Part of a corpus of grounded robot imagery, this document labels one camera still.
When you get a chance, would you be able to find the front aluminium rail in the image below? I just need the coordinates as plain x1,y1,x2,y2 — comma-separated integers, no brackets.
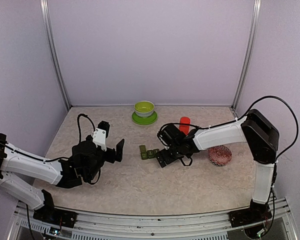
13,197,297,240

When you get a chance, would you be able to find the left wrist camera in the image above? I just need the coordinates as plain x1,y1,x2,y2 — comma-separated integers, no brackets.
92,121,110,152

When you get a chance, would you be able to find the left aluminium frame post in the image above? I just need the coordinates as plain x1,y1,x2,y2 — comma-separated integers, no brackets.
40,0,72,111

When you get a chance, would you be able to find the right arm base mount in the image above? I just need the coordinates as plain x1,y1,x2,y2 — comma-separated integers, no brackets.
228,208,272,228

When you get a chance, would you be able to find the green saucer plate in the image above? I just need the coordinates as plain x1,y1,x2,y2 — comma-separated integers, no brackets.
131,111,158,125

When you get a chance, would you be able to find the red pill bottle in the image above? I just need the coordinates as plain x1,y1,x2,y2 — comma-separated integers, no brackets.
179,116,191,135

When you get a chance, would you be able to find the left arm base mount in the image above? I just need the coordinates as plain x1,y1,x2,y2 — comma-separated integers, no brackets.
33,206,78,228

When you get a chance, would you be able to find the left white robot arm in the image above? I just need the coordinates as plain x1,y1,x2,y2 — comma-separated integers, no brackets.
0,121,125,223

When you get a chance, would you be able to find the green weekly pill organizer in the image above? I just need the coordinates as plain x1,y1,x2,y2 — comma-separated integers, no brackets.
139,144,160,160

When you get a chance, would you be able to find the right aluminium frame post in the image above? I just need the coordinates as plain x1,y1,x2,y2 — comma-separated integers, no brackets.
231,0,262,112

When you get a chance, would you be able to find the green and white bowl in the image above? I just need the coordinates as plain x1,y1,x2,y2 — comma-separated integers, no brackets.
134,100,155,118

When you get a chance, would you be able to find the aluminium frame post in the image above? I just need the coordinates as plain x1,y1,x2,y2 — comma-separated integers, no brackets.
231,0,262,112
40,0,72,111

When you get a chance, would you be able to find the red patterned oval tin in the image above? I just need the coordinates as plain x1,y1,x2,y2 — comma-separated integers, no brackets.
208,145,233,167

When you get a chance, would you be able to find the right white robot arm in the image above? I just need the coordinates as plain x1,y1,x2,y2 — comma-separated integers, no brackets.
155,106,291,222

